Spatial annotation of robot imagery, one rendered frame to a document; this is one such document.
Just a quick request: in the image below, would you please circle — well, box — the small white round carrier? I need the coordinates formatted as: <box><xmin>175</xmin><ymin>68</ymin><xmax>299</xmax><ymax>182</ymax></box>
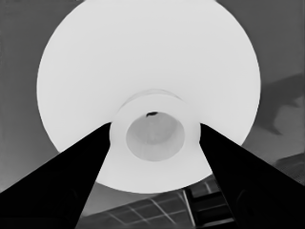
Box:
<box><xmin>109</xmin><ymin>90</ymin><xmax>202</xmax><ymax>179</ymax></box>

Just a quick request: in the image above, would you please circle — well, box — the dark robot body block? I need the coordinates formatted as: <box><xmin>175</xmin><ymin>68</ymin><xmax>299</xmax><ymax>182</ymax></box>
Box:
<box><xmin>184</xmin><ymin>186</ymin><xmax>236</xmax><ymax>229</ymax></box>

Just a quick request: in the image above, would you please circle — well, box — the large thick white disc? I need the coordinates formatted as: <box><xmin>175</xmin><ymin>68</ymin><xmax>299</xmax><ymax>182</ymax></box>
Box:
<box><xmin>36</xmin><ymin>0</ymin><xmax>262</xmax><ymax>195</ymax></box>

